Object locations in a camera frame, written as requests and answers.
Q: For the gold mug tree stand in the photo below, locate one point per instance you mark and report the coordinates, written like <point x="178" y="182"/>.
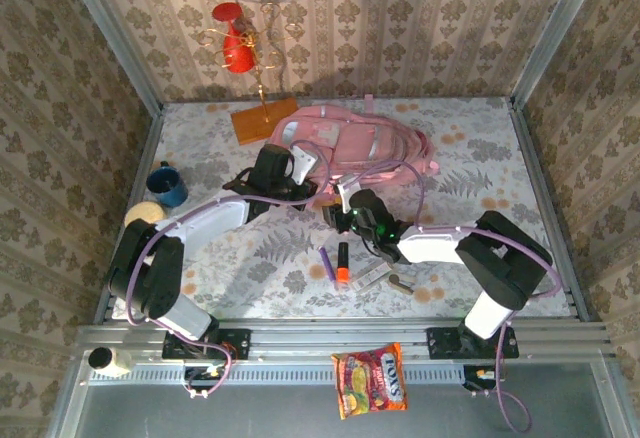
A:
<point x="260" y="123"/>

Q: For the white bottle black cap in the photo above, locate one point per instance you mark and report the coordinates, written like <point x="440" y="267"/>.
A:
<point x="112" y="363"/>

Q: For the orange red candy bag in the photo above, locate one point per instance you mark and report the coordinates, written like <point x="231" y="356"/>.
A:
<point x="370" y="380"/>

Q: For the floral fern print tablecloth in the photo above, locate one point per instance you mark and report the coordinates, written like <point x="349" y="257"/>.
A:
<point x="475" y="158"/>

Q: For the wide aluminium frame rail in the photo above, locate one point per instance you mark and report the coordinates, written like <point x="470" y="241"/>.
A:
<point x="340" y="335"/>

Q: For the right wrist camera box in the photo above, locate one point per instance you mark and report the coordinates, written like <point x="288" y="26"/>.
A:
<point x="346" y="193"/>

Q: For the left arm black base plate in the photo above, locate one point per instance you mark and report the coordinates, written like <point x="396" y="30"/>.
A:
<point x="240" y="343"/>

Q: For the cream round sponge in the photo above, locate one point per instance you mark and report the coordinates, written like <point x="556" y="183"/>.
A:
<point x="145" y="213"/>

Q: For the pink backpack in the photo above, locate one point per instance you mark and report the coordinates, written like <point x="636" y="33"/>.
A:
<point x="360" y="133"/>

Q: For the red goblet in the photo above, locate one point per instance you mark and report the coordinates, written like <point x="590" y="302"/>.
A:
<point x="236" y="53"/>

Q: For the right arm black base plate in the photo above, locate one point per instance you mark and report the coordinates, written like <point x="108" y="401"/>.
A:
<point x="442" y="343"/>

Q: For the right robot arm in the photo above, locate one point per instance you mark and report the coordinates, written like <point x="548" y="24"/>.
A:
<point x="430" y="248"/>

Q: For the small long white box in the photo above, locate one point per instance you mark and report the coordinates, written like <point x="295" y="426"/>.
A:
<point x="369" y="278"/>

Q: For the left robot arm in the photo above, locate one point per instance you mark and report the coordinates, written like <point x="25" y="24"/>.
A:
<point x="210" y="220"/>

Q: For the black orange highlighter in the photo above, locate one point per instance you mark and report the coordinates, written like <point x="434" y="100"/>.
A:
<point x="343" y="263"/>

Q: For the purple pen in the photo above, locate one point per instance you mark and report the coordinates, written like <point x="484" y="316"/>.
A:
<point x="327" y="265"/>

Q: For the aluminium frame post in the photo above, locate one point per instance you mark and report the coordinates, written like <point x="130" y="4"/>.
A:
<point x="556" y="33"/>
<point x="114" y="38"/>

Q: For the small controller board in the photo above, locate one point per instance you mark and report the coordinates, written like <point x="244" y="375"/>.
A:
<point x="475" y="375"/>
<point x="205" y="373"/>

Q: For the dark blue enamel mug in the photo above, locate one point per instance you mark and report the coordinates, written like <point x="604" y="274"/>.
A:
<point x="167" y="190"/>

